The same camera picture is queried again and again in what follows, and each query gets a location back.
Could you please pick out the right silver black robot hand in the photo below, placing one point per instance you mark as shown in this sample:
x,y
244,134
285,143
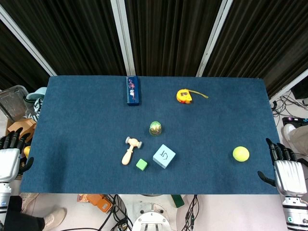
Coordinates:
x,y
287,169

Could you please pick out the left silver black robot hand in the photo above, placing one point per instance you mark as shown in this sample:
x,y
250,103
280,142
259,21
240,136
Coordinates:
x,y
10,158

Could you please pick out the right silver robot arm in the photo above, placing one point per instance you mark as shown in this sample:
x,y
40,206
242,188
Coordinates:
x,y
294,211

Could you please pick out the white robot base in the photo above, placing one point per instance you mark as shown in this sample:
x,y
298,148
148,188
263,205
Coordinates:
x,y
154,216

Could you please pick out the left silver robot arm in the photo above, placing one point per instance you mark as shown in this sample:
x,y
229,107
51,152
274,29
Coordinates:
x,y
4,201

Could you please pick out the yellow tennis ball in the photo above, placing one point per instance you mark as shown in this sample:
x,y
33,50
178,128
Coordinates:
x,y
240,154

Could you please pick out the yellow toy under hand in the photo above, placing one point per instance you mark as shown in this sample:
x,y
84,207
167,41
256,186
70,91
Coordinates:
x,y
26,151

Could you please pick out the brown cardboard box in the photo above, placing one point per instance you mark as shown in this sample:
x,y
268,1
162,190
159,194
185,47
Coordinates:
x,y
22,127

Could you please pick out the person's beige trouser leg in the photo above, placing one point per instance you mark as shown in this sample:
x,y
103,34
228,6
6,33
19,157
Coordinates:
x,y
299,137

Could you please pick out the white shoe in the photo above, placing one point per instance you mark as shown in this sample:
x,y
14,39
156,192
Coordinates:
x,y
288,132

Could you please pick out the black power strip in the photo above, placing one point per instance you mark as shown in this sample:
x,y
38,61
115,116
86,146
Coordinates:
x,y
294,119

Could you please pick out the striped cloth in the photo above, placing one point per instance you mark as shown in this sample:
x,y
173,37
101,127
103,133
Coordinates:
x,y
36,110

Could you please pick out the clear plastic storage bin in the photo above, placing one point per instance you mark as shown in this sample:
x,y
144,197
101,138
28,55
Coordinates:
x,y
13,102

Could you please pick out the black trouser leg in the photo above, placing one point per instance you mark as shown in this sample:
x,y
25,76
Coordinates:
x,y
21,216

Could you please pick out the teal cap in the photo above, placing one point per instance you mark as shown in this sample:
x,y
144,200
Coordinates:
x,y
36,95

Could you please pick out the white sneaker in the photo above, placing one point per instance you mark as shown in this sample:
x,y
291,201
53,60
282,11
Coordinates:
x,y
55,217

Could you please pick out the black monitor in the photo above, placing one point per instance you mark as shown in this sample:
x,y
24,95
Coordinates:
x,y
300,90

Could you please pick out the blue felt table mat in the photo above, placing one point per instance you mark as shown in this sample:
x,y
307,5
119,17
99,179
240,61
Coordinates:
x,y
96,125

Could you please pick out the green block under table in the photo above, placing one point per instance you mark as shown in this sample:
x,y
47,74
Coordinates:
x,y
177,201

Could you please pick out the beige toy hammer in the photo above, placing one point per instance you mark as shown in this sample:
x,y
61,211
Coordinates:
x,y
130,150

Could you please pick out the light blue number cube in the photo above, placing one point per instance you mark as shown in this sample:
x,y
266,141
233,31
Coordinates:
x,y
164,156

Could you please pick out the yellow tape measure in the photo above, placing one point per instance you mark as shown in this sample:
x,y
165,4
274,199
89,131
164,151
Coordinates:
x,y
184,96

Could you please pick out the small green cube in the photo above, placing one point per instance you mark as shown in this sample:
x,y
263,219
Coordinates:
x,y
141,164

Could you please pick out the green glittery dome toy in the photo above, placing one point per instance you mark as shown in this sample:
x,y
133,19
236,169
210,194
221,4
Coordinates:
x,y
156,128

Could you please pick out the dark blue rectangular box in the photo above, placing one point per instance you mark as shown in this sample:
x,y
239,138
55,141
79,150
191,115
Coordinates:
x,y
133,91

